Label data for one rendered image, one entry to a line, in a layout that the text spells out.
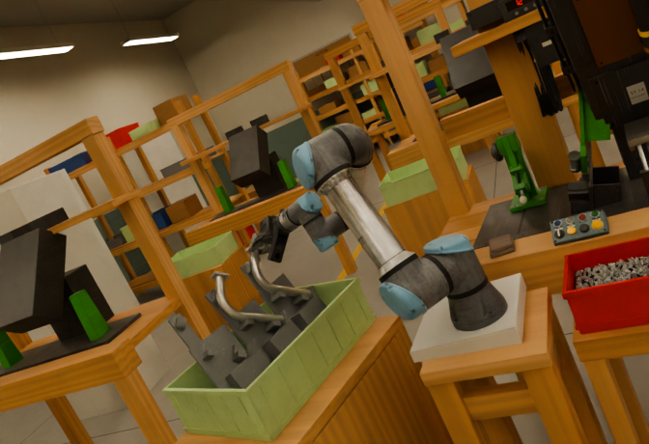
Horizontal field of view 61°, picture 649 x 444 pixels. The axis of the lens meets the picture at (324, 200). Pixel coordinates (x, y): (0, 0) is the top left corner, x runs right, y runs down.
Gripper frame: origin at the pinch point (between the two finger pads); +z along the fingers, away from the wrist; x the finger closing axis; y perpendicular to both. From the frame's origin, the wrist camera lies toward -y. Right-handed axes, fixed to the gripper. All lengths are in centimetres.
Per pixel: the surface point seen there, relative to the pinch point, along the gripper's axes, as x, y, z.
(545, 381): -27, -66, -79
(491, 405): -27, -68, -63
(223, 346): 8.5, -33.5, 8.1
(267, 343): -4.2, -32.6, 1.5
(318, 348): -10.4, -40.0, -17.2
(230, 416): 13, -58, -3
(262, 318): -2.2, -24.3, 0.8
